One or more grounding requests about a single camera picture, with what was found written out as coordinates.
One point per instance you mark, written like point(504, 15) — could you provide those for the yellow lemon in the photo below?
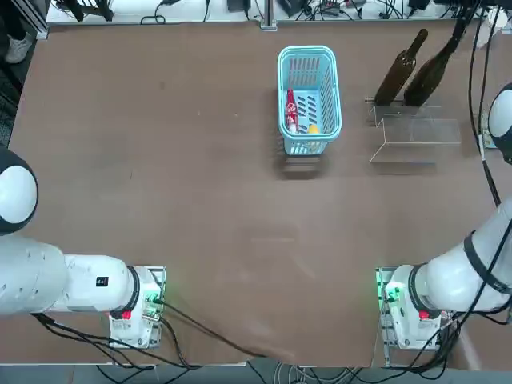
point(313, 129)

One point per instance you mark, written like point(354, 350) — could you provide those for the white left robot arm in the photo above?
point(48, 276)

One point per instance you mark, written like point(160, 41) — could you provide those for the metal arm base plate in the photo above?
point(158, 276)
point(382, 320)

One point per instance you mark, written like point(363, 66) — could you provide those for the black power adapter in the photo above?
point(238, 5)
point(290, 7)

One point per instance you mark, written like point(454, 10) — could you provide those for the aluminium camera post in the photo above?
point(269, 16)

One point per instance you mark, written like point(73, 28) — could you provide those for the light blue plastic basket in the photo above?
point(288, 136)

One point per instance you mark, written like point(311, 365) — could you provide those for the slope-shouldered dark wine bottle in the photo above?
point(424, 80)

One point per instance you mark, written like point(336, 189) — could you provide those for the straight-shouldered dark wine bottle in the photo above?
point(394, 80)

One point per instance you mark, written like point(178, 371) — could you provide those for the person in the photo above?
point(18, 48)

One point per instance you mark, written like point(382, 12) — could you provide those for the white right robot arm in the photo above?
point(452, 280)

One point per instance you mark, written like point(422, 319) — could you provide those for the black power strip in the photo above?
point(340, 3)

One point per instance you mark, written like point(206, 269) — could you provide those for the clear acrylic stepped shelf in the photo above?
point(400, 154)

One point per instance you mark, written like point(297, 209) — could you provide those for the black aluminium frame rail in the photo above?
point(40, 28)

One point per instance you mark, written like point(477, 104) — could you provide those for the black tripod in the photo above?
point(80, 8)

